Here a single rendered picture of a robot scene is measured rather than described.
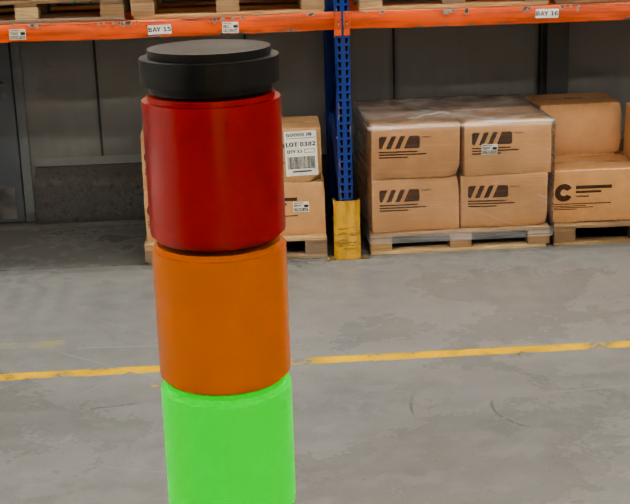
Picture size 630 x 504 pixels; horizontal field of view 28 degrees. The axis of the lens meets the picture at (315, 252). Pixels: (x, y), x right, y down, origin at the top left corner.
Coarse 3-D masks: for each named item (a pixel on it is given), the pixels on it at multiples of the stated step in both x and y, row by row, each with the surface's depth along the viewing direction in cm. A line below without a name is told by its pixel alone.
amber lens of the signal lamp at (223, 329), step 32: (160, 256) 45; (192, 256) 44; (224, 256) 44; (256, 256) 45; (160, 288) 46; (192, 288) 45; (224, 288) 44; (256, 288) 45; (160, 320) 46; (192, 320) 45; (224, 320) 45; (256, 320) 45; (288, 320) 47; (160, 352) 47; (192, 352) 45; (224, 352) 45; (256, 352) 46; (288, 352) 47; (192, 384) 46; (224, 384) 45; (256, 384) 46
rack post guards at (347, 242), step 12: (336, 204) 814; (348, 204) 813; (336, 216) 816; (348, 216) 816; (336, 228) 818; (348, 228) 818; (336, 240) 821; (348, 240) 820; (360, 240) 823; (336, 252) 823; (348, 252) 822; (360, 252) 825
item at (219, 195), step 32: (256, 96) 44; (160, 128) 43; (192, 128) 43; (224, 128) 43; (256, 128) 43; (160, 160) 44; (192, 160) 43; (224, 160) 43; (256, 160) 44; (160, 192) 44; (192, 192) 44; (224, 192) 43; (256, 192) 44; (160, 224) 45; (192, 224) 44; (224, 224) 44; (256, 224) 44
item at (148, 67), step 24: (168, 48) 44; (192, 48) 44; (216, 48) 44; (240, 48) 44; (264, 48) 44; (144, 72) 44; (168, 72) 43; (192, 72) 42; (216, 72) 42; (240, 72) 43; (264, 72) 43; (168, 96) 43; (192, 96) 43; (216, 96) 43
